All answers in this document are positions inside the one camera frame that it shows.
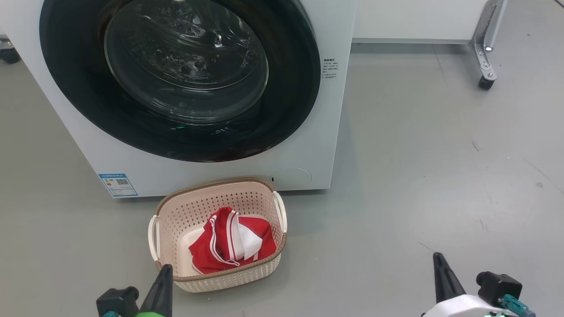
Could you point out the red and white garment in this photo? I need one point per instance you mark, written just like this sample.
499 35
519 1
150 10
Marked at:
211 251

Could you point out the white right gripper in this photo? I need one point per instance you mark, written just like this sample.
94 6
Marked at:
462 308

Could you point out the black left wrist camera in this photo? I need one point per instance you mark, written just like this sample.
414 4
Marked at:
116 301

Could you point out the cream perforated laundry basket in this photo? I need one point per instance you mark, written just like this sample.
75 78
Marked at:
185 211

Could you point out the blue energy label sticker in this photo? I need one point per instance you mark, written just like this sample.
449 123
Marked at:
118 185

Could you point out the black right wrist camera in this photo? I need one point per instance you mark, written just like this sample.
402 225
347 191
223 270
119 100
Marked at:
498 286

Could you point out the stainless steel washing machine drum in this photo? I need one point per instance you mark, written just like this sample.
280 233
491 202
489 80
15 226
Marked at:
185 66

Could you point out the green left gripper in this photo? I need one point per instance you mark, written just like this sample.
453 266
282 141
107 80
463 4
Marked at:
147 315

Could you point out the white partition panel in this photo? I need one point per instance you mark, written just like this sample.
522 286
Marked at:
418 20

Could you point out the black caster wheel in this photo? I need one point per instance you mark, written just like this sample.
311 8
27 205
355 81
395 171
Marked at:
9 53
486 83

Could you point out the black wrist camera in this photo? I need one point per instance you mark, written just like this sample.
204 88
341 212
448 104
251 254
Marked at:
116 301
498 286

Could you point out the white front-load washing machine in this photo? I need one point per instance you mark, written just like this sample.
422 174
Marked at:
328 132

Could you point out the transparent washing machine door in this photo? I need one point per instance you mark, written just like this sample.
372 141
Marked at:
291 97

